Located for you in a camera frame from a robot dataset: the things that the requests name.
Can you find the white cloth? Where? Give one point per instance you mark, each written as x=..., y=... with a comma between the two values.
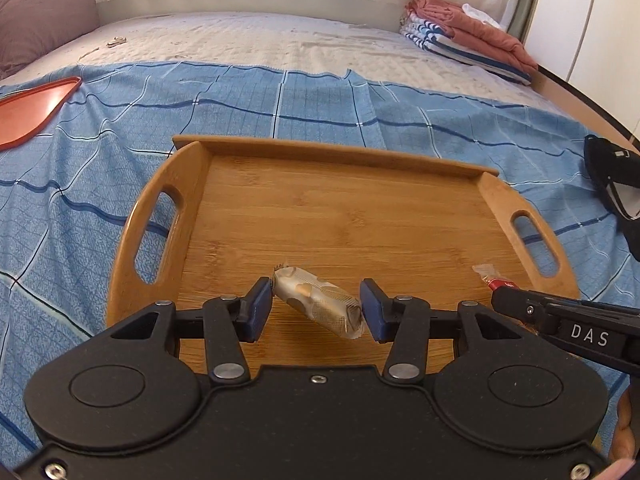
x=475, y=11

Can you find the dark wooden bed frame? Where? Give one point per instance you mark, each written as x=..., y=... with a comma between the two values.
x=575, y=92

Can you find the blue checked blanket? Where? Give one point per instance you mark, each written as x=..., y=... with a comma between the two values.
x=100, y=185

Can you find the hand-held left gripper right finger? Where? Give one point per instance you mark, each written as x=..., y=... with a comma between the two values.
x=374, y=316

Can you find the beige quilted bedspread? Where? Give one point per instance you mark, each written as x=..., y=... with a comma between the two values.
x=250, y=40

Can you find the black cap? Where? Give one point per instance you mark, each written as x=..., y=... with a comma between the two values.
x=607, y=160

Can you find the mauve pillow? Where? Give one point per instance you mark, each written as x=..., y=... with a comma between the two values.
x=45, y=15

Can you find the folded salmon blanket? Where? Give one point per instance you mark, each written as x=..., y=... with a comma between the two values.
x=475, y=35

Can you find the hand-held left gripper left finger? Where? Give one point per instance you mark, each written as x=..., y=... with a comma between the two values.
x=256, y=312

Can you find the folded blue striped towel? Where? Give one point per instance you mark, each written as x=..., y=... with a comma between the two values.
x=425, y=35

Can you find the person's right hand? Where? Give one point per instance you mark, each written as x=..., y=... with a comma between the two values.
x=627, y=425

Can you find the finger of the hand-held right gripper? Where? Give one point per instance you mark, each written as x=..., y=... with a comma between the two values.
x=590, y=337

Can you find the small red snack packet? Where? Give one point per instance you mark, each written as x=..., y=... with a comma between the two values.
x=498, y=284

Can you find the white wardrobe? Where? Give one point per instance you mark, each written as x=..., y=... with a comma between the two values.
x=590, y=20

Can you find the green curtain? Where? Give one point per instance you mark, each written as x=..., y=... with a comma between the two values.
x=525, y=0

